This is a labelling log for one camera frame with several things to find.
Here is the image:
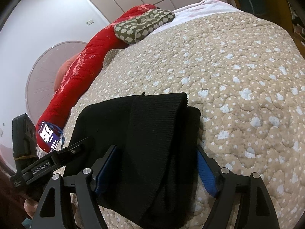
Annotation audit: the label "purple badge with blue lanyard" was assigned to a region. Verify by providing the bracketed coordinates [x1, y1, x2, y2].
[38, 121, 65, 152]

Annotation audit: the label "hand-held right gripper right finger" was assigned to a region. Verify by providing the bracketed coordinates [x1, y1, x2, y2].
[197, 144, 280, 229]

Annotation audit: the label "person's left hand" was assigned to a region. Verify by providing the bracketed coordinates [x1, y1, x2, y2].
[24, 198, 40, 220]

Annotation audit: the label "beige spotted quilted bedspread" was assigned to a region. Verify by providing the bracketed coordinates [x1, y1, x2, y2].
[21, 11, 305, 229]

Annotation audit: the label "olive spotted pillow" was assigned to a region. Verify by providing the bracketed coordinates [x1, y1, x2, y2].
[114, 8, 175, 44]

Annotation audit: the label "white bed sheet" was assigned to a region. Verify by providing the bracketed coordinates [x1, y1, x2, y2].
[152, 0, 239, 35]

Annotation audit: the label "round white headboard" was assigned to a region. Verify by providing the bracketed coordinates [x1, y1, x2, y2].
[25, 41, 89, 117]

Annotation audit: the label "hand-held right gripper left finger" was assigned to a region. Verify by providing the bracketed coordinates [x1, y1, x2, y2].
[31, 144, 120, 229]

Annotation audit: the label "red floral quilt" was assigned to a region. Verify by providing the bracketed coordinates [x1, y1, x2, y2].
[36, 4, 158, 152]

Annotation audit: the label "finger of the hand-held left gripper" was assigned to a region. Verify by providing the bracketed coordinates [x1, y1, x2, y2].
[56, 137, 89, 165]

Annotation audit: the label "pink pillow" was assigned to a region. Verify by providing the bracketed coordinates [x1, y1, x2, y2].
[54, 54, 80, 92]

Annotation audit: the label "black pants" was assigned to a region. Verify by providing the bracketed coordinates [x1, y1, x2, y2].
[71, 93, 202, 228]

